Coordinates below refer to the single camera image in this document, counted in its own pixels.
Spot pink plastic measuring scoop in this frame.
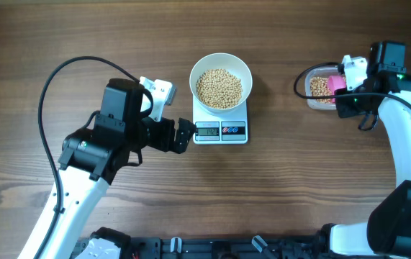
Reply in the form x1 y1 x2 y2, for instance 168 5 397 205
327 76 347 96

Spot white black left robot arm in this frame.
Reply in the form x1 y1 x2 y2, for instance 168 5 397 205
20 77 196 258

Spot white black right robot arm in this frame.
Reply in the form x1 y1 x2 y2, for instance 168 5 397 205
326 41 411 258

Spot white digital kitchen scale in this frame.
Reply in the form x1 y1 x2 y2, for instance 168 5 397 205
193 99 248 145

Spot soybeans in white bowl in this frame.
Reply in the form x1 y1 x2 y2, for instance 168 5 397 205
196 69 243 109

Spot white bowl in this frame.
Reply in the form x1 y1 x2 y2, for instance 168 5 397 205
189 53 253 113

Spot pile of soybeans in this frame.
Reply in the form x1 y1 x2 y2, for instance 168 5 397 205
310 76 333 96

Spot clear plastic bean container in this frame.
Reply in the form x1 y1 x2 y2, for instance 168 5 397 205
304 66 339 111

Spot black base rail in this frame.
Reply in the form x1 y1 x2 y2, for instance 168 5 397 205
71 235 327 259

